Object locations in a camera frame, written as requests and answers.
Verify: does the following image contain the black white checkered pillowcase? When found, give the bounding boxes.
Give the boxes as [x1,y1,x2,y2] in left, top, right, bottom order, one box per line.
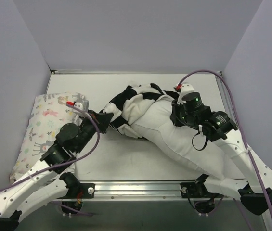
[101,83,179,139]

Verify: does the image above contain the white pillow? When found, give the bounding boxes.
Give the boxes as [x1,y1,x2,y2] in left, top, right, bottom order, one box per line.
[131,98,244,180]

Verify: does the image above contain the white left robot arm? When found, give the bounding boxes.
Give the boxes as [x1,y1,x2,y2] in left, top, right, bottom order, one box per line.
[0,111,114,231]

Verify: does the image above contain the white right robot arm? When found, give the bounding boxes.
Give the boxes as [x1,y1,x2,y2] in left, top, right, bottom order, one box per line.
[170,92,272,215]

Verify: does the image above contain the animal print pillow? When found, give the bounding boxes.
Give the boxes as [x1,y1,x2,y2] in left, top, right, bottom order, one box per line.
[9,92,85,183]

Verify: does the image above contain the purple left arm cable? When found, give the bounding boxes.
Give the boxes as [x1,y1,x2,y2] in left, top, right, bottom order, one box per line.
[0,105,101,216]

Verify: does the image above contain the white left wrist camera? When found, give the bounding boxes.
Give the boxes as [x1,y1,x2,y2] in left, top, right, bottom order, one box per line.
[66,100,89,114]

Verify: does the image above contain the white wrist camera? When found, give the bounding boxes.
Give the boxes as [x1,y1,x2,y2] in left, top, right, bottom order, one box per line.
[174,83,194,96]
[66,100,89,114]

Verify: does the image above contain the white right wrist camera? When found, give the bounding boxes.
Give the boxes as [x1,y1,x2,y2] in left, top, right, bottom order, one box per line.
[174,83,194,96]

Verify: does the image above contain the aluminium right frame rail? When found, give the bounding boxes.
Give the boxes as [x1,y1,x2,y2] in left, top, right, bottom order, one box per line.
[215,71,241,132]

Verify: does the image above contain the aluminium frame rail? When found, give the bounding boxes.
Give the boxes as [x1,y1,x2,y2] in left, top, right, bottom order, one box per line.
[215,71,241,132]
[49,180,245,202]
[51,69,223,77]

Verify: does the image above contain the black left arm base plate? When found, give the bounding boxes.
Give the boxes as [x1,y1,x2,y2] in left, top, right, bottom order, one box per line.
[62,182,95,199]

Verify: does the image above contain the aluminium back frame rail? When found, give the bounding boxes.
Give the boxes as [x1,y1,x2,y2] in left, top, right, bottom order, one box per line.
[51,69,223,77]

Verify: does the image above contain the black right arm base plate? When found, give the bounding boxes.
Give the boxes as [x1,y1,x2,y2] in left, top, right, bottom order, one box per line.
[180,181,221,199]

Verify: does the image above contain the aluminium front frame rail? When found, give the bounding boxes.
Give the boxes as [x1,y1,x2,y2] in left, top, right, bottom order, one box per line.
[49,180,245,202]

